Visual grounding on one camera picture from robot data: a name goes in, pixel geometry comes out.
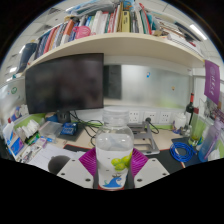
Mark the wall shelf with books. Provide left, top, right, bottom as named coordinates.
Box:
left=14, top=0, right=209, bottom=76

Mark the dark blue pad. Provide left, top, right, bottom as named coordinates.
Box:
left=171, top=137, right=203, bottom=168

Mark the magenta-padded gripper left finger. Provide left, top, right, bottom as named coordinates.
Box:
left=56, top=147, right=100, bottom=190

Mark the white tissue pile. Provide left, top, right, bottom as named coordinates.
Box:
left=16, top=119, right=40, bottom=141

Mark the blue tissue box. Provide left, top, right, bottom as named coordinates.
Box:
left=3, top=121, right=26, bottom=158

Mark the black cable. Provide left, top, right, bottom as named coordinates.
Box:
left=69, top=111, right=104, bottom=148

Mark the dark wine bottle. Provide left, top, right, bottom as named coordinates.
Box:
left=185, top=92, right=196, bottom=127

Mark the purple hanging banner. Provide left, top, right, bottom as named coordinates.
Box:
left=203, top=59, right=222, bottom=106

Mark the blue electronic device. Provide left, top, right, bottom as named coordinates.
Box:
left=59, top=122, right=79, bottom=137

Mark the coiled blue cable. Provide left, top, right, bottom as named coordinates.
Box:
left=169, top=141, right=198, bottom=164

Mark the clear plastic water bottle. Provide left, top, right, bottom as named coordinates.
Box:
left=94, top=107, right=135, bottom=191

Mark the purple translucent water bottle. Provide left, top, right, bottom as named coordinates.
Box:
left=198, top=118, right=224, bottom=163

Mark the handwritten white paper sheet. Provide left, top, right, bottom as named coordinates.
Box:
left=28, top=143, right=86, bottom=173

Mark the white round container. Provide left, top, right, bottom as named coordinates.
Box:
left=174, top=112, right=188, bottom=132

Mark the photo poster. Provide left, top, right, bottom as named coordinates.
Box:
left=206, top=96, right=224, bottom=124

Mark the black rectangular panel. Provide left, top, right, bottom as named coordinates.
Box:
left=102, top=64, right=123, bottom=100

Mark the grey metal laptop stand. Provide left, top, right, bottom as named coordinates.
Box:
left=128, top=120, right=161, bottom=156

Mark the white wall socket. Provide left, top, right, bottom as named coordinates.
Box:
left=143, top=111, right=157, bottom=124
left=159, top=111, right=173, bottom=125
left=128, top=110, right=141, bottom=124

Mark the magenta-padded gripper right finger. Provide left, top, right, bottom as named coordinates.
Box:
left=128, top=148, right=170, bottom=190

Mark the clear plastic box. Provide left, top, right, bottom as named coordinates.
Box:
left=38, top=120, right=64, bottom=141

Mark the black computer monitor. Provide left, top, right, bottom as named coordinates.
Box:
left=24, top=53, right=105, bottom=124

